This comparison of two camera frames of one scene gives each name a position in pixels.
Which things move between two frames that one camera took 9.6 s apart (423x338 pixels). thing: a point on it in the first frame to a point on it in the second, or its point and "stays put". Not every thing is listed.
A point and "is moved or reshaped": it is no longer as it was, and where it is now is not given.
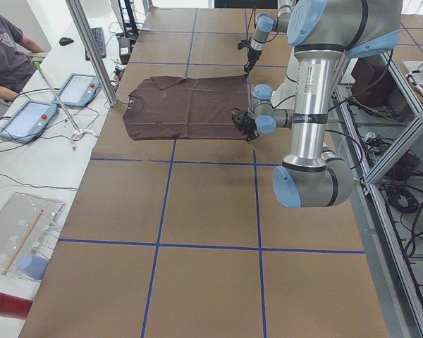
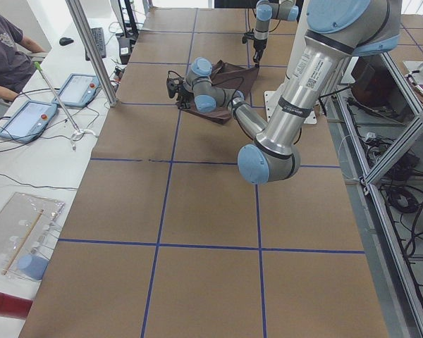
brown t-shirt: (186, 108) is moved or reshaped
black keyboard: (99, 37) stays put
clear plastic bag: (18, 238) stays put
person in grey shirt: (8, 64) stays put
